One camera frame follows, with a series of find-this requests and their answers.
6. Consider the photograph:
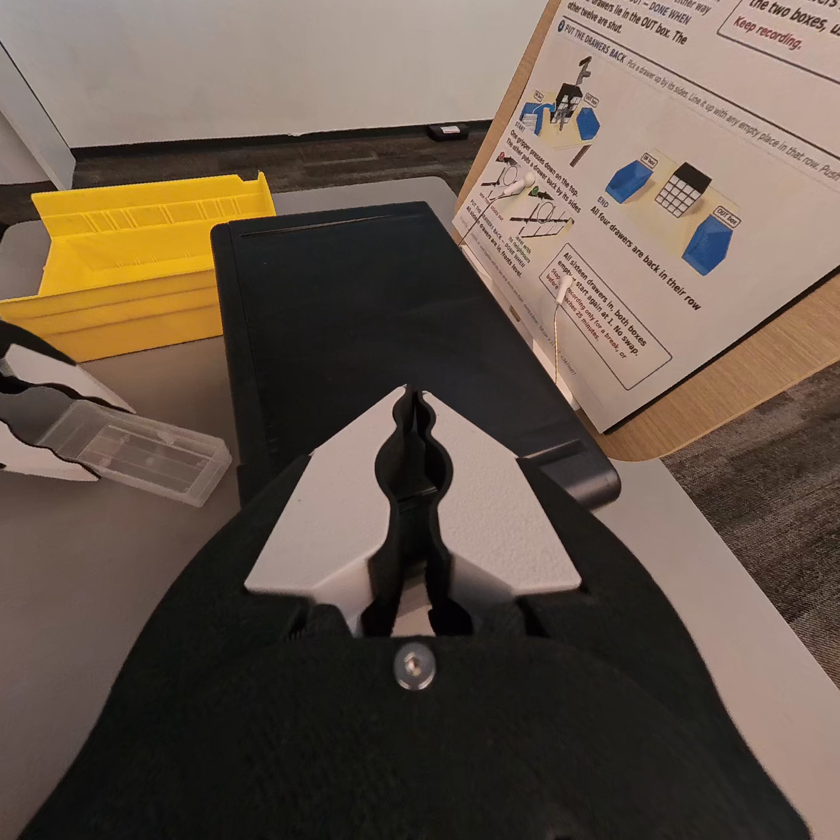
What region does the black drawer cabinet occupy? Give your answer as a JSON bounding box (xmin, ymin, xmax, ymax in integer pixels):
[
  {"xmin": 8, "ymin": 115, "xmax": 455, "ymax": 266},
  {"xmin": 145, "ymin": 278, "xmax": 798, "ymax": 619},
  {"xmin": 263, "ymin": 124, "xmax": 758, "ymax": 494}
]
[{"xmin": 210, "ymin": 201, "xmax": 622, "ymax": 519}]

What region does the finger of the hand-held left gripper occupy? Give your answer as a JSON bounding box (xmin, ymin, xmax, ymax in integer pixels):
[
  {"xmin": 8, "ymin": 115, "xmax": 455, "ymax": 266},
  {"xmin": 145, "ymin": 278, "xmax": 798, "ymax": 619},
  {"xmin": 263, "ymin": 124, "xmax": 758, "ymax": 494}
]
[
  {"xmin": 0, "ymin": 319, "xmax": 137, "ymax": 416},
  {"xmin": 0, "ymin": 420, "xmax": 101, "ymax": 483}
]

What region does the clear plastic drawer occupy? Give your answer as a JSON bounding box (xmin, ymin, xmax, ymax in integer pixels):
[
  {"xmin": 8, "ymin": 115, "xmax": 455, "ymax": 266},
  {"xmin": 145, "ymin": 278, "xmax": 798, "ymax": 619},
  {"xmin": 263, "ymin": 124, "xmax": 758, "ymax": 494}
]
[{"xmin": 36, "ymin": 399, "xmax": 232, "ymax": 508}]

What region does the yellow plastic bin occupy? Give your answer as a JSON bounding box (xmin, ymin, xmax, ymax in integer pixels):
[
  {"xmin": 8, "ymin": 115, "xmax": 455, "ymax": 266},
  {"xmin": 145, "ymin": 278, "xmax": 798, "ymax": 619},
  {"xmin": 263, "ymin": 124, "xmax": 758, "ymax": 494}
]
[{"xmin": 0, "ymin": 172, "xmax": 277, "ymax": 364}]

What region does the printed instruction poster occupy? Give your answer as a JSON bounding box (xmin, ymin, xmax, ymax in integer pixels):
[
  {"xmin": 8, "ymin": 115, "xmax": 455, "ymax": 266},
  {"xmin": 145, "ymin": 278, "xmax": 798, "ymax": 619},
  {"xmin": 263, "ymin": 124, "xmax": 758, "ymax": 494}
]
[{"xmin": 451, "ymin": 0, "xmax": 840, "ymax": 434}]

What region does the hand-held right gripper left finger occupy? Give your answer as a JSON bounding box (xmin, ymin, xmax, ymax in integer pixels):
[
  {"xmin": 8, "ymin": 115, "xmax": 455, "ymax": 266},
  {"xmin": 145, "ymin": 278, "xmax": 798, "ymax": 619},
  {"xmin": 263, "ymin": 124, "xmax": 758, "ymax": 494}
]
[{"xmin": 244, "ymin": 385, "xmax": 414, "ymax": 639}]

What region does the instruction sheet on board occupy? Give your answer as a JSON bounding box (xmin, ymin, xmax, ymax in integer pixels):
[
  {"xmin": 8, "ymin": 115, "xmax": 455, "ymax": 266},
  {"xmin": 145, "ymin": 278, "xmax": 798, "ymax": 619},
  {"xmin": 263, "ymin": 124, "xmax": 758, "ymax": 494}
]
[{"xmin": 456, "ymin": 0, "xmax": 840, "ymax": 463}]

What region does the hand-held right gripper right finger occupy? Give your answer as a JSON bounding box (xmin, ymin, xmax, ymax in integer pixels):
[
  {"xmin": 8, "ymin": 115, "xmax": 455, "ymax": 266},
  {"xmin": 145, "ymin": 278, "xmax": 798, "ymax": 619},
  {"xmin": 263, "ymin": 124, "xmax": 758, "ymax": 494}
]
[{"xmin": 415, "ymin": 390, "xmax": 584, "ymax": 637}]

